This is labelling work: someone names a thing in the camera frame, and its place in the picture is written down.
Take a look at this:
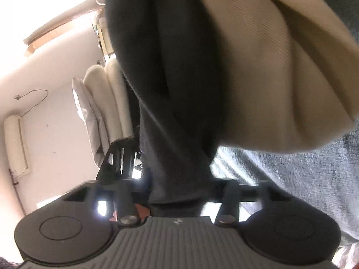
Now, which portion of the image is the white wall air conditioner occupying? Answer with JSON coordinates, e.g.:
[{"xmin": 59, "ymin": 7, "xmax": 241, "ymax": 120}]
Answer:
[{"xmin": 4, "ymin": 115, "xmax": 31, "ymax": 178}]

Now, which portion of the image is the beige garment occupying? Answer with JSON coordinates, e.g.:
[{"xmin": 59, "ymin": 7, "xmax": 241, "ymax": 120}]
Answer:
[{"xmin": 201, "ymin": 0, "xmax": 358, "ymax": 153}]

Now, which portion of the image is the folded white bedding stack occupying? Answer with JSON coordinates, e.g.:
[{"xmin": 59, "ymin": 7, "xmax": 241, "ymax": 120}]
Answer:
[{"xmin": 72, "ymin": 58, "xmax": 134, "ymax": 167}]

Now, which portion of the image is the thin wall cable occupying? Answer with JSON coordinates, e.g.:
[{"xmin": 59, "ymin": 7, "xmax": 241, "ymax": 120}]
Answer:
[{"xmin": 13, "ymin": 89, "xmax": 49, "ymax": 117}]

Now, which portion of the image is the black garment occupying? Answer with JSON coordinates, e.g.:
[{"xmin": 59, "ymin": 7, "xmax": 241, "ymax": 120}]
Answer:
[{"xmin": 105, "ymin": 0, "xmax": 224, "ymax": 217}]

